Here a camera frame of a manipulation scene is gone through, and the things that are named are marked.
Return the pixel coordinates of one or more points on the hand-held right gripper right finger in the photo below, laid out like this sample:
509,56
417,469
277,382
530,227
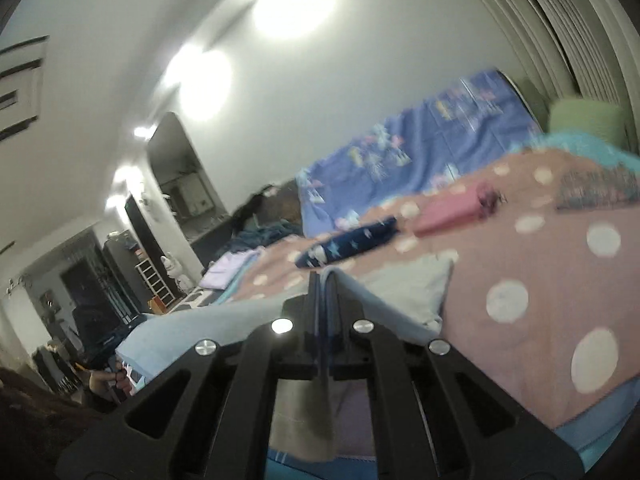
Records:
350,340

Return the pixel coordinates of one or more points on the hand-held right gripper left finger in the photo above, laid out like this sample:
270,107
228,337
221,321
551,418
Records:
300,325

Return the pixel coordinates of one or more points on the grey t-shirt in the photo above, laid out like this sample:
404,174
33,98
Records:
400,290

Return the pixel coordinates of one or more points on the pink folded clothes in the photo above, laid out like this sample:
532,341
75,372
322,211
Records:
445,215

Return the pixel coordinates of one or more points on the person's left hand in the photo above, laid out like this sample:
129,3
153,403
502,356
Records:
102,381

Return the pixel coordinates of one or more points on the lavender folded cloth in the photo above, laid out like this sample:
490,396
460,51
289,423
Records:
225,270

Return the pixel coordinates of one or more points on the dark teal fuzzy blanket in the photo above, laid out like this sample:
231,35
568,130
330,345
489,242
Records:
265,237

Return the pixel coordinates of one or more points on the navy star-print folded blanket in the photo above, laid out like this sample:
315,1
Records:
350,245

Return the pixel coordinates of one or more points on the grey white patterned sheet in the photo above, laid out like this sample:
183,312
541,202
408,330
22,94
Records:
200,300

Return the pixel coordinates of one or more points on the dark branch-print headboard cover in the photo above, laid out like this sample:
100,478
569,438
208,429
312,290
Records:
285,205

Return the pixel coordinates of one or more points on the black garment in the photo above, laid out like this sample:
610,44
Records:
252,207

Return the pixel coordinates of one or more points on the white figurine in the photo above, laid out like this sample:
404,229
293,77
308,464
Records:
172,270

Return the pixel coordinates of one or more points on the white ladder shelf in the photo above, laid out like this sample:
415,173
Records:
152,280

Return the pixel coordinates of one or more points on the black cabinet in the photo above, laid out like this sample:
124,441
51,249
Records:
122,270

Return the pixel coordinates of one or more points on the pink polka dot blanket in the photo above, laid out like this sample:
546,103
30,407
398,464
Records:
525,260

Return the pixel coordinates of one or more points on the purple tree-print sheet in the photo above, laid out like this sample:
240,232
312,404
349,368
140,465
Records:
425,140

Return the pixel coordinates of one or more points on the floral folded cloth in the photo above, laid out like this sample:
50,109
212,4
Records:
595,187

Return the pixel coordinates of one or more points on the green upholstered headboard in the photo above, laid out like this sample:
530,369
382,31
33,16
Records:
532,100

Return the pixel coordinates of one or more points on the green pillow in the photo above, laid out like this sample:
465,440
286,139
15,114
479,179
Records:
585,117

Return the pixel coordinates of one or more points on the ceiling air vent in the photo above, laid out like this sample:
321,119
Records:
20,90

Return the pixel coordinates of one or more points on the beige pleated curtain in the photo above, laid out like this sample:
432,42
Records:
575,35

